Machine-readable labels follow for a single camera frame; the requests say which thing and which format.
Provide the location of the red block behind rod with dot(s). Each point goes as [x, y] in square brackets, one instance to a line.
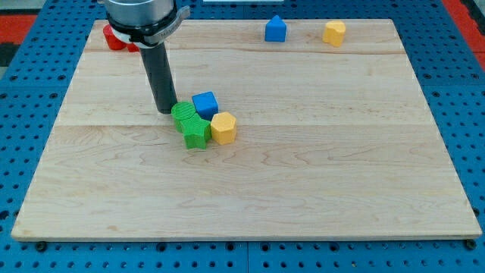
[131, 47]

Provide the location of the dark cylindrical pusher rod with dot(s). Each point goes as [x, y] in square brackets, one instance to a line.
[159, 74]

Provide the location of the green cylinder block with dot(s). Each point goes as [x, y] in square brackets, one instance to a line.
[180, 112]

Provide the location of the red cylinder block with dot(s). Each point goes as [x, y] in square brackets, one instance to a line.
[113, 42]

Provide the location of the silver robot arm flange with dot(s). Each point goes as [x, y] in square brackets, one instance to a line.
[145, 23]

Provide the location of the light wooden board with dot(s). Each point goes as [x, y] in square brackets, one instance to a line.
[332, 144]

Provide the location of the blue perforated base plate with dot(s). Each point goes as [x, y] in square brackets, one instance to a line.
[446, 66]

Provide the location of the blue house-shaped block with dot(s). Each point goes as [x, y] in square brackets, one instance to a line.
[275, 30]

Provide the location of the green star block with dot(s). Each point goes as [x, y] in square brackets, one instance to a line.
[196, 132]

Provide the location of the yellow hexagon block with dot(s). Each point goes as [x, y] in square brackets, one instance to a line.
[223, 128]

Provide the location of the yellow heart block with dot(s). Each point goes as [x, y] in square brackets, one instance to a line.
[334, 33]

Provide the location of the blue cube block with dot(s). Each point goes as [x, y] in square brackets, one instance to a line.
[206, 105]

